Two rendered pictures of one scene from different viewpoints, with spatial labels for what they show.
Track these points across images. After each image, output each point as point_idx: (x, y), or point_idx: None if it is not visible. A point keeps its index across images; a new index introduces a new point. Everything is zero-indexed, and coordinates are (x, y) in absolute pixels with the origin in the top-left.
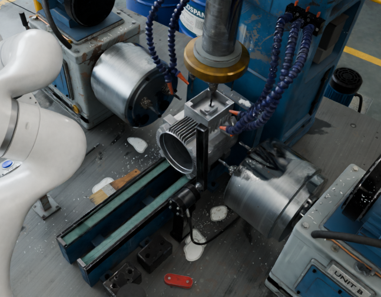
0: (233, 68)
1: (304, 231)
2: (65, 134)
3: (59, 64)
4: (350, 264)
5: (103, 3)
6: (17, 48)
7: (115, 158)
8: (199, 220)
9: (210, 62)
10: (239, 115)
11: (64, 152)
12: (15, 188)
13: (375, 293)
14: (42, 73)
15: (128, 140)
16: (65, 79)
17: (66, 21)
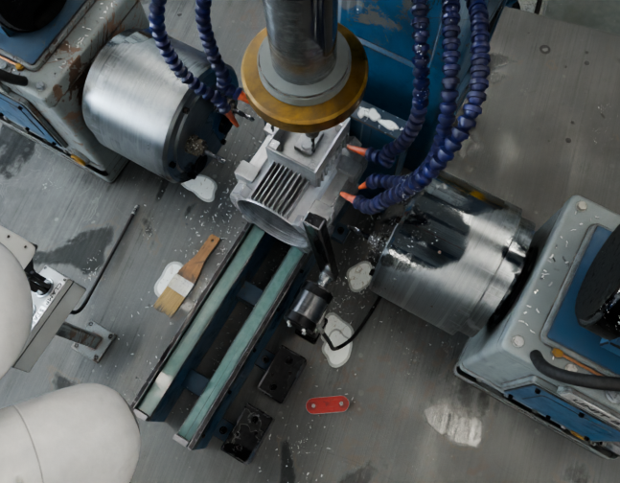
0: (343, 96)
1: (517, 352)
2: (93, 446)
3: (27, 309)
4: (599, 391)
5: None
6: None
7: (172, 224)
8: (334, 296)
9: (299, 101)
10: (368, 157)
11: (104, 472)
12: None
13: None
14: (2, 362)
15: (183, 184)
16: (40, 125)
17: None
